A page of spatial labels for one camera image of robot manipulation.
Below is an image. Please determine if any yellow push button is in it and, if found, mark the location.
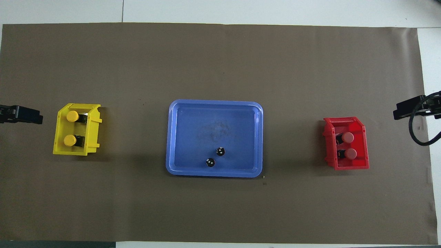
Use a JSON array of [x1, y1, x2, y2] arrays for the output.
[[66, 111, 87, 123], [64, 134, 85, 147]]

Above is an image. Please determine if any blue plastic tray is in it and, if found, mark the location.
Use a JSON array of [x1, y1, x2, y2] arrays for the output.
[[166, 100, 264, 178]]

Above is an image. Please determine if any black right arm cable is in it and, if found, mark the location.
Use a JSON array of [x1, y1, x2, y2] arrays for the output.
[[408, 92, 441, 147]]

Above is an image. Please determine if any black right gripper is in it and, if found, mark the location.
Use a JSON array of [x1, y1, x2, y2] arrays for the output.
[[393, 91, 441, 121]]

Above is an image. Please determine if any yellow plastic bin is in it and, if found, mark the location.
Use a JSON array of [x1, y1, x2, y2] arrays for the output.
[[53, 103, 103, 156]]

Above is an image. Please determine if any red plastic bin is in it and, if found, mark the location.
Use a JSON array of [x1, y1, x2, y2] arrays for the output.
[[323, 117, 370, 171]]

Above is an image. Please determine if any red push button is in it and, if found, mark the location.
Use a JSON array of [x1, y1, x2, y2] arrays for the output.
[[337, 148, 358, 160], [335, 132, 355, 144]]

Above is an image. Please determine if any brown paper mat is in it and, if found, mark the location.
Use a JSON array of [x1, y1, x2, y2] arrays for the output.
[[0, 22, 434, 246]]

